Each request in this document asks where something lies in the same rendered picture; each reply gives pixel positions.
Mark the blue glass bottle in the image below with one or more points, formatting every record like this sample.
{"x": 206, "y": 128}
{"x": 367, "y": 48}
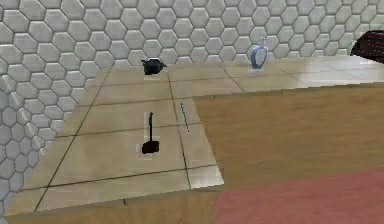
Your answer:
{"x": 258, "y": 57}

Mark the dark red black round object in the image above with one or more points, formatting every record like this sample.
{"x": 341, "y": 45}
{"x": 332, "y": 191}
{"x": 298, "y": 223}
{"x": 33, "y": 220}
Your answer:
{"x": 370, "y": 46}

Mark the black spatula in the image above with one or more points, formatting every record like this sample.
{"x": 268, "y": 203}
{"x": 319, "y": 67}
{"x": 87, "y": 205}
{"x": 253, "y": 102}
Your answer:
{"x": 150, "y": 143}

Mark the black kettle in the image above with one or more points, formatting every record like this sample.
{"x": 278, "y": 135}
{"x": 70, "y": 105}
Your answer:
{"x": 152, "y": 66}

